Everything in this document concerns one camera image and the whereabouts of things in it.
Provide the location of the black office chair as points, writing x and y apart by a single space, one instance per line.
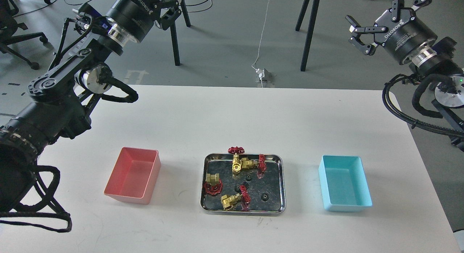
9 27

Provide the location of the black tripod right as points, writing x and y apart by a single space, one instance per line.
310 31

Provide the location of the blue plastic box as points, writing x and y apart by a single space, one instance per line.
343 184

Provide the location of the white power adapter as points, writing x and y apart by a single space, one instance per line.
263 76

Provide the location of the brass valve red handle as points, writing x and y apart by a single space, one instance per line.
260 164
236 161
213 184
230 201

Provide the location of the pink plastic box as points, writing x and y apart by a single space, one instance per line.
134 176

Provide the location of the black gear right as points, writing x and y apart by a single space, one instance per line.
264 197

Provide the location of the black tripod left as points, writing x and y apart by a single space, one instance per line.
175 35

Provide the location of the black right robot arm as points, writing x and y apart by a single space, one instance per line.
438 79

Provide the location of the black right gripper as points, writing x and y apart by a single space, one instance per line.
407 37

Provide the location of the brass valve bottom red handle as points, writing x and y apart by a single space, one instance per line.
230 201

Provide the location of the brass valve upright red handle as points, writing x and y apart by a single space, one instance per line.
236 161

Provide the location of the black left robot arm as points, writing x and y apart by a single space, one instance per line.
63 99

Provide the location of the steel tray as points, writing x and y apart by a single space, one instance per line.
271 181

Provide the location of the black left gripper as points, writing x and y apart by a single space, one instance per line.
131 20

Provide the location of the black tripod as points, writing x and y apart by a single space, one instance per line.
175 35
310 31

